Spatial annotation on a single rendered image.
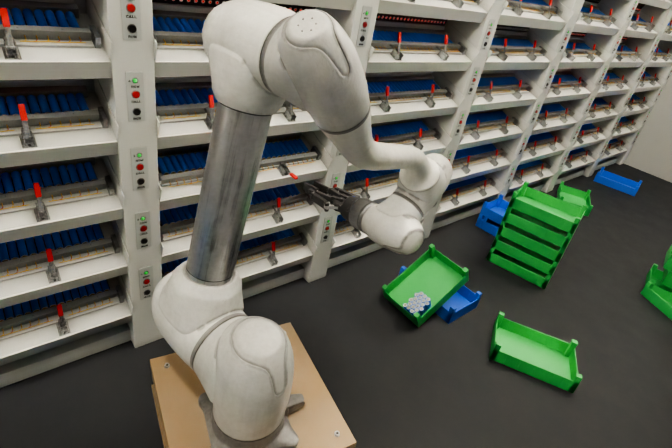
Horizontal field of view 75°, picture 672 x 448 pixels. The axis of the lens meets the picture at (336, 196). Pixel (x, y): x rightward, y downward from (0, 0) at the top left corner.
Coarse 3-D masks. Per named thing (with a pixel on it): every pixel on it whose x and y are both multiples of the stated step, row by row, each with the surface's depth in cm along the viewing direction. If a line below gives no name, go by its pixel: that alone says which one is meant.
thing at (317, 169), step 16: (320, 144) 159; (320, 160) 161; (272, 176) 146; (288, 176) 149; (304, 176) 154; (320, 176) 160; (160, 192) 120; (176, 192) 127; (192, 192) 129; (160, 208) 125
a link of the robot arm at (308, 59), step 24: (288, 24) 60; (312, 24) 60; (336, 24) 61; (264, 48) 66; (288, 48) 60; (312, 48) 59; (336, 48) 61; (264, 72) 67; (288, 72) 64; (312, 72) 61; (336, 72) 62; (360, 72) 66; (288, 96) 68; (312, 96) 65; (336, 96) 64; (360, 96) 67; (336, 120) 69; (360, 120) 71
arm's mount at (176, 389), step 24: (288, 336) 119; (168, 360) 106; (168, 384) 100; (192, 384) 101; (312, 384) 108; (168, 408) 96; (192, 408) 97; (312, 408) 102; (336, 408) 103; (168, 432) 91; (192, 432) 92; (312, 432) 97; (336, 432) 98
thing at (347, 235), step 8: (424, 216) 220; (336, 224) 190; (344, 224) 192; (336, 232) 189; (344, 232) 191; (352, 232) 194; (360, 232) 193; (336, 240) 187; (344, 240) 189; (352, 240) 191; (360, 240) 195; (336, 248) 187; (344, 248) 192
